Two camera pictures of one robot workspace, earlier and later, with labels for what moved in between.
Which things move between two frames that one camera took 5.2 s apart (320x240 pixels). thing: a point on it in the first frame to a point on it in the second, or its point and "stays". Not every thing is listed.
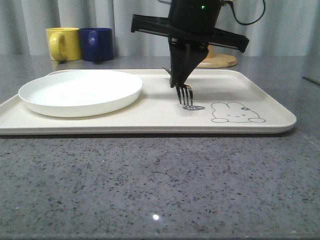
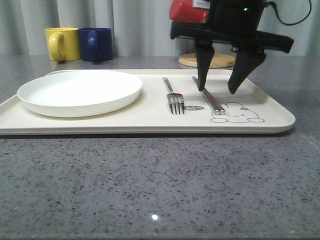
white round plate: x=76 y=93 stays
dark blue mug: x=97 y=44 stays
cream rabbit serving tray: x=224 y=101 stays
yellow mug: x=64 y=43 stays
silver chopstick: x=314 y=82 to x=217 y=108
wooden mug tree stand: x=213 y=60 stays
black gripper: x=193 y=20 to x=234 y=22
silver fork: x=182 y=90 to x=175 y=100
